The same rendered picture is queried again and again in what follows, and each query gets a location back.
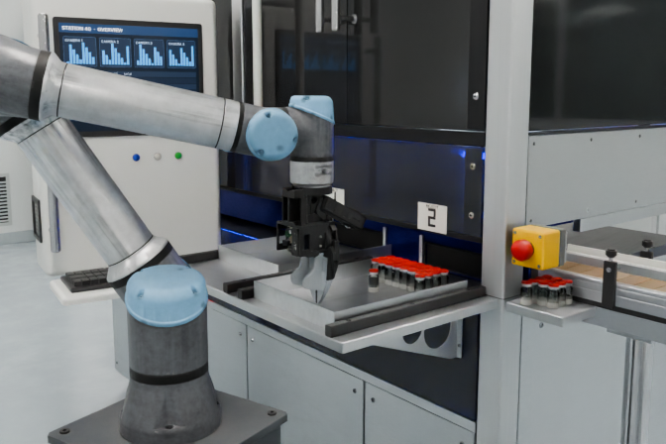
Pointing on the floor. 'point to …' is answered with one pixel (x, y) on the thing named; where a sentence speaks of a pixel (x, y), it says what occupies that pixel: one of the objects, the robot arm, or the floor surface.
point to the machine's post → (504, 185)
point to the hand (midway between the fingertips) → (320, 295)
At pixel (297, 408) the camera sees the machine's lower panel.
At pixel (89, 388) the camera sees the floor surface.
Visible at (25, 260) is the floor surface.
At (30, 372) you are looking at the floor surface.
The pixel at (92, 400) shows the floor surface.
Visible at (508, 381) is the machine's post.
